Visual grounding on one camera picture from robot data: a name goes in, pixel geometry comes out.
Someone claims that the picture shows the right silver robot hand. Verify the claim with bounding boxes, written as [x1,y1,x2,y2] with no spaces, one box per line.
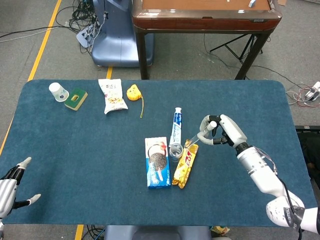
[196,114,248,148]

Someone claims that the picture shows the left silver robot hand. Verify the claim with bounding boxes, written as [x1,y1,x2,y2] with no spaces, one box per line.
[0,156,42,219]

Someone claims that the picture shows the clear glass test tube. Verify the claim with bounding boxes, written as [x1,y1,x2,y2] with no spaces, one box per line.
[184,127,212,148]

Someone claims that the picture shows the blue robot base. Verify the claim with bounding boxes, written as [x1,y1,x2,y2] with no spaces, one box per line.
[91,0,155,68]

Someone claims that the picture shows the white blue toothpaste tube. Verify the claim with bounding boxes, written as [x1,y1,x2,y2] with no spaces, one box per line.
[169,107,183,146]

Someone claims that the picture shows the yellow wafer snack pack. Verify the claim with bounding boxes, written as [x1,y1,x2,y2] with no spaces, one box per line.
[172,143,200,190]

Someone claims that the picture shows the clear plastic cup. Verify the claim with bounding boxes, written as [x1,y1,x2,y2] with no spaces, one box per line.
[168,142,184,162]

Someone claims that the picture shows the black equipment case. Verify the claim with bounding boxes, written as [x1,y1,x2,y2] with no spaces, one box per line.
[294,124,320,181]

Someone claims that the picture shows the blue cookie box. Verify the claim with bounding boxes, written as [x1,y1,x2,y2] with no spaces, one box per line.
[144,136,172,190]

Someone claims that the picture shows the yellow packet on floor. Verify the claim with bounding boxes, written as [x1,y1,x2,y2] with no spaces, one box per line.
[209,225,230,236]

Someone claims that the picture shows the blue table mat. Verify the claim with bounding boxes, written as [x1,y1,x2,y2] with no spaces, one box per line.
[0,79,320,227]

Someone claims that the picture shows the yellow tape measure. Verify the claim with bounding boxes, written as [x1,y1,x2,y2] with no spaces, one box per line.
[126,84,145,119]

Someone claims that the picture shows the brown mahjong table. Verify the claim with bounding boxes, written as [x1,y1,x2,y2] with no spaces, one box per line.
[131,0,283,80]

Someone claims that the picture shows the white paper cup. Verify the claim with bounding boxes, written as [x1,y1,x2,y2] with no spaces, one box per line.
[48,82,70,103]

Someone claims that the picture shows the green yellow sponge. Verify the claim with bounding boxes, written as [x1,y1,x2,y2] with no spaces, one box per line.
[64,87,89,111]

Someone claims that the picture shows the white snack bag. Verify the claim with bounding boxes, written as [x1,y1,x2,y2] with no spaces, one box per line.
[97,78,129,115]

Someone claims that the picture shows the grey blue robot torso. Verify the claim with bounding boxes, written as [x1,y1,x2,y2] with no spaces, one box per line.
[103,224,212,240]

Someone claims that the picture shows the white power strip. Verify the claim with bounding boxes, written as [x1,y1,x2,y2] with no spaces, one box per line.
[76,24,97,48]

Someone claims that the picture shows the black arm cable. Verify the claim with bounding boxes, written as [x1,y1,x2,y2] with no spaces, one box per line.
[277,177,305,240]

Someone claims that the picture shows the white device with wires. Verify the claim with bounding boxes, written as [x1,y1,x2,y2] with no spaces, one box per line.
[286,81,320,108]

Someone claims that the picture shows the black floor cable bundle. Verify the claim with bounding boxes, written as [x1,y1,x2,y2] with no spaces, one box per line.
[54,0,106,55]

